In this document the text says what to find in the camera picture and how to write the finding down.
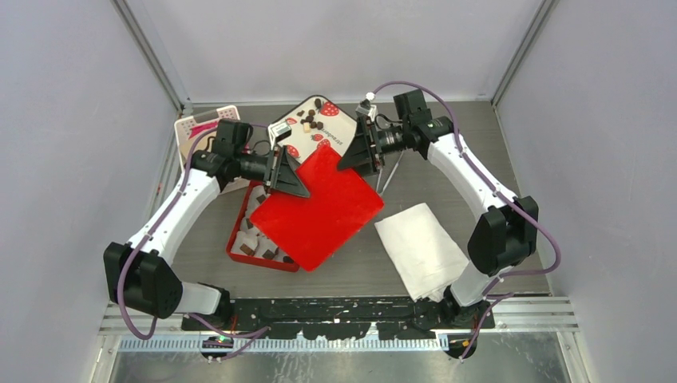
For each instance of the metal tongs with grey handle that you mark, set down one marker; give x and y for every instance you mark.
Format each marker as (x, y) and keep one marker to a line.
(383, 180)

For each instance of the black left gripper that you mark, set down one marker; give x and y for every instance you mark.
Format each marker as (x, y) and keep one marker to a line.
(280, 175)

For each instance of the red box lid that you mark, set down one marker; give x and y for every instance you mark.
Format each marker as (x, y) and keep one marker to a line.
(310, 230)

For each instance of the white plastic basket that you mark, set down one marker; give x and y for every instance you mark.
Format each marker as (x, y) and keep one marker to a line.
(188, 128)

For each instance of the pink tissue paper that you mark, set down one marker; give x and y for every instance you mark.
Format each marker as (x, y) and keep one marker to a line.
(199, 129)

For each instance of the dark chocolate bottom row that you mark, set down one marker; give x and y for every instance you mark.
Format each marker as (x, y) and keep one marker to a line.
(268, 254)

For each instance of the red chocolate box tray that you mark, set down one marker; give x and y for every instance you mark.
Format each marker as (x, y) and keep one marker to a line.
(254, 237)

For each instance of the strawberry print tray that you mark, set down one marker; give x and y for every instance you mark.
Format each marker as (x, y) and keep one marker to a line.
(316, 122)

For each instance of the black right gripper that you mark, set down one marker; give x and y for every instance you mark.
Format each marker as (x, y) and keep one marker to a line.
(359, 156)

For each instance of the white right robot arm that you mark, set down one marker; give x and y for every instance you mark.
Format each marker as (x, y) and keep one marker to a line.
(506, 230)

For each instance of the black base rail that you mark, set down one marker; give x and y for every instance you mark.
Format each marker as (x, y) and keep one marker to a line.
(393, 318)

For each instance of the white folded cloth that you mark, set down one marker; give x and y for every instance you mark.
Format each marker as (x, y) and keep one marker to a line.
(426, 258)

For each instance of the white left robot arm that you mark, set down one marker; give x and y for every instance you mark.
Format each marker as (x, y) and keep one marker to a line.
(139, 271)

